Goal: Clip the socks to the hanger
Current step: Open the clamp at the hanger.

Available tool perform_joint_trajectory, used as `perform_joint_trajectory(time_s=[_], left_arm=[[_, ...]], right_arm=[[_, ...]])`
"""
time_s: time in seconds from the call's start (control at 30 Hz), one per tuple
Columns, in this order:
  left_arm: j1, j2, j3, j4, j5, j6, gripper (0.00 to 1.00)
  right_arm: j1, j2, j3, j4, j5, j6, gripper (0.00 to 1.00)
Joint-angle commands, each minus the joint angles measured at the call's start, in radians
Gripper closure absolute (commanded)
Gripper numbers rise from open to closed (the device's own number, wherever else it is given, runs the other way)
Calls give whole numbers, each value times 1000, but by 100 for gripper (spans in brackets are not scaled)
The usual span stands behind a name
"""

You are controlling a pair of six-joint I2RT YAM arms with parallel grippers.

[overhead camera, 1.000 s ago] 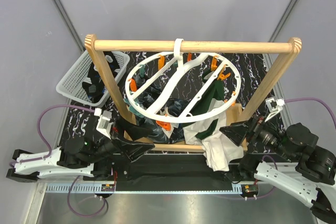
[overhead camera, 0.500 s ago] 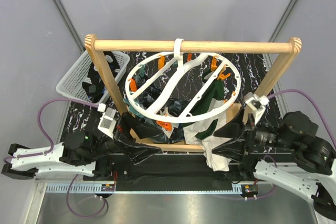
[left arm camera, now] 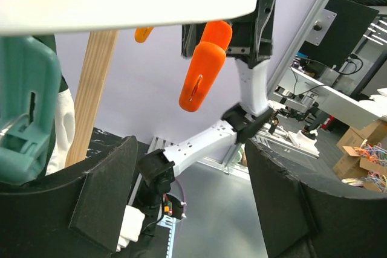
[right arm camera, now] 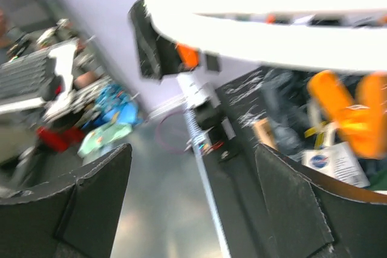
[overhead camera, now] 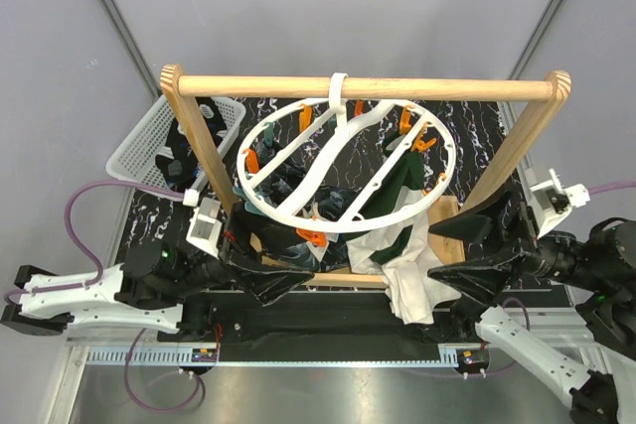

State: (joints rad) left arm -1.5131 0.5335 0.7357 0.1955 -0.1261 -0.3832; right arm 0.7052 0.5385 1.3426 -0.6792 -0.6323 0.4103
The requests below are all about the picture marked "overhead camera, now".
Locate white plastic mesh basket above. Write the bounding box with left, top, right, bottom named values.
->
left=105, top=95, right=246, bottom=190

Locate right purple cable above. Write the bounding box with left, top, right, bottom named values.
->
left=588, top=183, right=636, bottom=196

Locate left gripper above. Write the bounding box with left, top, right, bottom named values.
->
left=174, top=204, right=318, bottom=307

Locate black blue sock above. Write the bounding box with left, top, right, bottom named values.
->
left=155, top=119, right=199, bottom=193

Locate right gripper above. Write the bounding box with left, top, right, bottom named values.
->
left=426, top=179, right=610, bottom=304

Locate purple cable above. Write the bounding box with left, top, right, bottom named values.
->
left=4, top=180, right=190, bottom=306
left=588, top=183, right=636, bottom=196

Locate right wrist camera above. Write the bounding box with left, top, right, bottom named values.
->
left=528, top=168, right=590, bottom=238

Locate wooden hanging rack frame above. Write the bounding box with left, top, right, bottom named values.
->
left=159, top=64, right=572, bottom=291

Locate white cloth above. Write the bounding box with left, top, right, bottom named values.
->
left=347, top=212, right=460, bottom=325

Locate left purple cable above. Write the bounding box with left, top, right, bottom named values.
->
left=4, top=180, right=190, bottom=306

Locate orange clothes peg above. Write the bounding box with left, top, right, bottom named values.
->
left=296, top=228, right=328, bottom=248

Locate green and white garment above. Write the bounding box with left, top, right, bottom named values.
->
left=348, top=151, right=424, bottom=266

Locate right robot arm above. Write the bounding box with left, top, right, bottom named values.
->
left=427, top=185, right=635, bottom=423

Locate white round clip hanger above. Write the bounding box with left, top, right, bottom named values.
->
left=237, top=73, right=456, bottom=234

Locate dark patterned garment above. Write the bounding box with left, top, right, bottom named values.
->
left=233, top=140, right=354, bottom=272

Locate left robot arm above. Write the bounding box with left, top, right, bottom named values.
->
left=1, top=198, right=314, bottom=342

